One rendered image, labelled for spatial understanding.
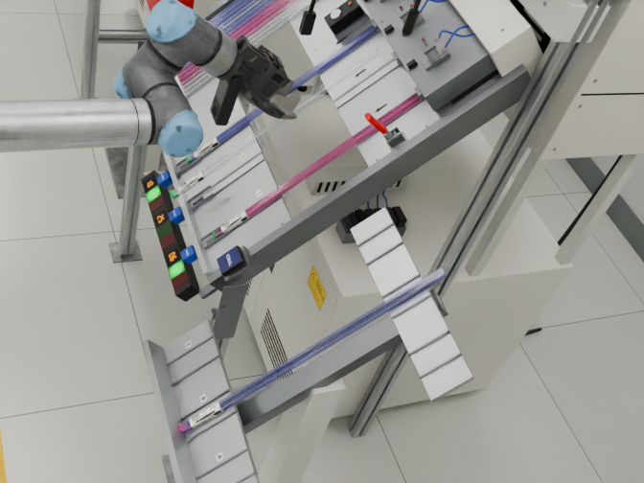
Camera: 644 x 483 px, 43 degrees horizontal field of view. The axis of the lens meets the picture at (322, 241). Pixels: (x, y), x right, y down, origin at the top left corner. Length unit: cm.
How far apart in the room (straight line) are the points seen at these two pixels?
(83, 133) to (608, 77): 95
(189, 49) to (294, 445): 72
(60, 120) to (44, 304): 124
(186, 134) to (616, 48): 79
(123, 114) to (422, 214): 96
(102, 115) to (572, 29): 77
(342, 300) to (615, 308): 151
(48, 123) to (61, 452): 112
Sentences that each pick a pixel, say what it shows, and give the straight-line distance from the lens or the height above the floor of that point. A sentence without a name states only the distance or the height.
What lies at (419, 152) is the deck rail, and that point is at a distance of 152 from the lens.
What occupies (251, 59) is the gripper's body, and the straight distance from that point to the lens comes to 149.
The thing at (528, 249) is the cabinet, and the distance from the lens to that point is 211.
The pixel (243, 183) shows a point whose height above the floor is 81.
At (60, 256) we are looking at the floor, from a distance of 257.
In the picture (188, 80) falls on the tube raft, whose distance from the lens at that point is 193.
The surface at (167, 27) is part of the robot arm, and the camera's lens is 139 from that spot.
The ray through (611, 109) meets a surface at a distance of 172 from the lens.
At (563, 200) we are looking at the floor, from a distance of 342.
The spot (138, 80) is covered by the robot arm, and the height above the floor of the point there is 109.
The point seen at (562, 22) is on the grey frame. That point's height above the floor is 135.
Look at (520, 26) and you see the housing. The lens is 148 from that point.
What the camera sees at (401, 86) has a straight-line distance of 161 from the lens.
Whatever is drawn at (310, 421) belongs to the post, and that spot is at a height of 73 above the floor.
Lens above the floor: 193
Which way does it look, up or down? 44 degrees down
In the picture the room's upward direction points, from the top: 20 degrees clockwise
